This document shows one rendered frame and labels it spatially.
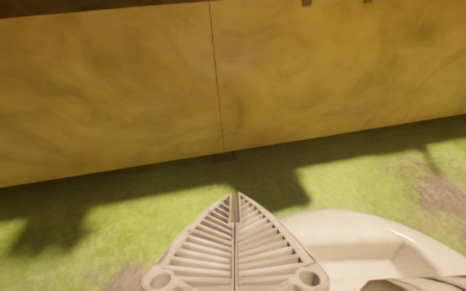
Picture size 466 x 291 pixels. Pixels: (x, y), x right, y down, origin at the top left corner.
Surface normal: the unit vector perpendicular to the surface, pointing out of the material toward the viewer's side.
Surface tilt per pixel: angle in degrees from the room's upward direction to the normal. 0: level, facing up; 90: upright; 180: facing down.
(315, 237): 0
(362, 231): 1
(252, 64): 90
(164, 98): 90
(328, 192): 0
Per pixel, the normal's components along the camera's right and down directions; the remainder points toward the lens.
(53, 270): -0.04, -0.70
